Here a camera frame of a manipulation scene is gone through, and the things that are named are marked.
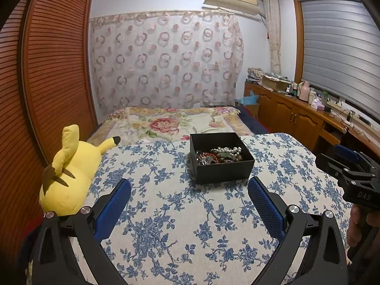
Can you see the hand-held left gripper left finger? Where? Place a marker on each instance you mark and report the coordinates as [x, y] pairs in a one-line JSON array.
[[114, 210]]

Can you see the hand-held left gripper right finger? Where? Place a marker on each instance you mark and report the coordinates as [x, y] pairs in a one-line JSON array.
[[265, 210]]

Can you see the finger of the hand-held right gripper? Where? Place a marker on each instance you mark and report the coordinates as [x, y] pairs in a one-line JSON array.
[[329, 163], [346, 153]]

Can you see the black square box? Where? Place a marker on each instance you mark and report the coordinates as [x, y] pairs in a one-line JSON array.
[[222, 173]]

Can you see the person's right hand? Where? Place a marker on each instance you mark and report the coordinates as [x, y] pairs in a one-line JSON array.
[[353, 228]]

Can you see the pink tissue pack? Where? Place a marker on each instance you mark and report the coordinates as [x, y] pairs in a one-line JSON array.
[[317, 104]]

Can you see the green bottle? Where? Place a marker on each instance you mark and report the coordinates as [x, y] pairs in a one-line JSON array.
[[325, 98]]

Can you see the yellow plush toy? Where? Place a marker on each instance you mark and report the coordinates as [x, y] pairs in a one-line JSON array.
[[74, 166]]

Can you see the wooden cabinet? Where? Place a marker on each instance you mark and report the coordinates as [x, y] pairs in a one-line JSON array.
[[291, 115]]

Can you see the blue floral bed sheet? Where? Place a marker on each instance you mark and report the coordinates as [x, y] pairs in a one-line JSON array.
[[178, 213]]

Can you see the white jar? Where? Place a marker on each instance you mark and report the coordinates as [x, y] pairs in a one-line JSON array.
[[312, 96]]

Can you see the pink kettle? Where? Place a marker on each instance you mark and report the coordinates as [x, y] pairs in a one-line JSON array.
[[304, 93]]

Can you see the dark blue bed cover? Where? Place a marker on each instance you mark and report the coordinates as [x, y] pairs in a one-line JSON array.
[[246, 118]]

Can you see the cardboard box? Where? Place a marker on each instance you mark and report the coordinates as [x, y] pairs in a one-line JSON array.
[[274, 83]]

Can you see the box with blue tissue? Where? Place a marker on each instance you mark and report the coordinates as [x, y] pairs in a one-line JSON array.
[[251, 102]]

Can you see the beige floral blanket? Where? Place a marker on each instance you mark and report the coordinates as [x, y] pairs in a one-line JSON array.
[[166, 124]]

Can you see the grey window blind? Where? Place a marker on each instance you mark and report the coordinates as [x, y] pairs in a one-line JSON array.
[[335, 44]]

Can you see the patterned bag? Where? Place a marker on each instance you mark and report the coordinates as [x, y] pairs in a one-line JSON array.
[[254, 74]]

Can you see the tied beige side curtain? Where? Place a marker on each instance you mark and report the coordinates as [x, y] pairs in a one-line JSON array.
[[274, 35]]

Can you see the wooden slatted wardrobe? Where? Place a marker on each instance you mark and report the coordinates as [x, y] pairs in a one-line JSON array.
[[53, 80]]

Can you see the sheer curtain with circle pattern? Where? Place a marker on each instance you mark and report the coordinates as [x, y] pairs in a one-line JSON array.
[[166, 65]]

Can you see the wooden window frame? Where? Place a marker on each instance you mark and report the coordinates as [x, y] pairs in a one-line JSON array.
[[297, 35]]

